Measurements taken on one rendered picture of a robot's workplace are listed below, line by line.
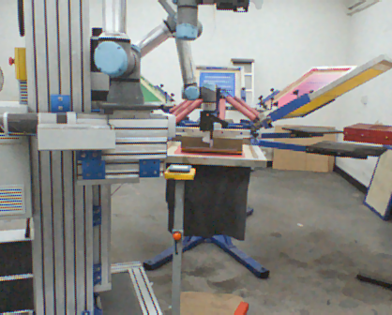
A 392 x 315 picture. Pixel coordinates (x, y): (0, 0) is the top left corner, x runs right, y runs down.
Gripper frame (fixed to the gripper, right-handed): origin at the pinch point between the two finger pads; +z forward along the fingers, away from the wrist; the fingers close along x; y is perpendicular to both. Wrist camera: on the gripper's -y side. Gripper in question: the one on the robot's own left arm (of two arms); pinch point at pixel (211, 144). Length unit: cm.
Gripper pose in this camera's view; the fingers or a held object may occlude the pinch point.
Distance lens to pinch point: 228.4
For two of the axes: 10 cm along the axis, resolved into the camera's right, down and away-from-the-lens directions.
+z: -0.1, 9.8, 1.9
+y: -10.0, -0.2, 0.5
